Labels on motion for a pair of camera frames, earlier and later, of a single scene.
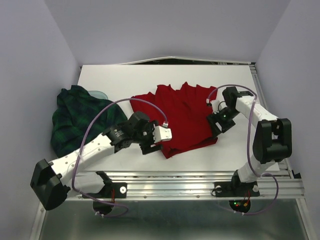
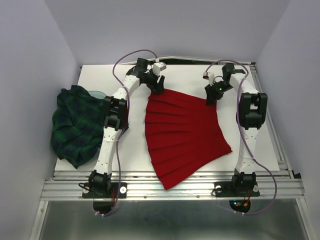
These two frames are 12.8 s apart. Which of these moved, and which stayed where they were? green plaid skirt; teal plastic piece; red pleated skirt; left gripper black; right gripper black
Moved: red pleated skirt; left gripper black; right gripper black
Stayed: teal plastic piece; green plaid skirt
